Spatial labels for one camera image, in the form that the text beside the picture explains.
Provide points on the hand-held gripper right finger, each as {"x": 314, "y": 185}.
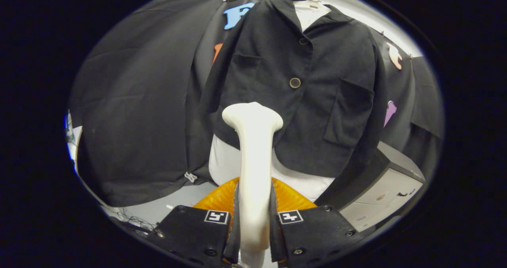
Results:
{"x": 275, "y": 232}

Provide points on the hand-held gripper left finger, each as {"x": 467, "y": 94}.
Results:
{"x": 236, "y": 232}

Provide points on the white shirt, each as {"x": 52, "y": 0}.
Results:
{"x": 305, "y": 183}

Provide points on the white garment steamer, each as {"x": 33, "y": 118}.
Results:
{"x": 253, "y": 161}

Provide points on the black suit jacket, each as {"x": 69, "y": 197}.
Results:
{"x": 317, "y": 101}

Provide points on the small white clip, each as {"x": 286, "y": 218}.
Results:
{"x": 190, "y": 177}

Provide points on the grey cabinet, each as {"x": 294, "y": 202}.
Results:
{"x": 380, "y": 196}

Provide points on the black backdrop cloth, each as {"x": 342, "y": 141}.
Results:
{"x": 138, "y": 101}

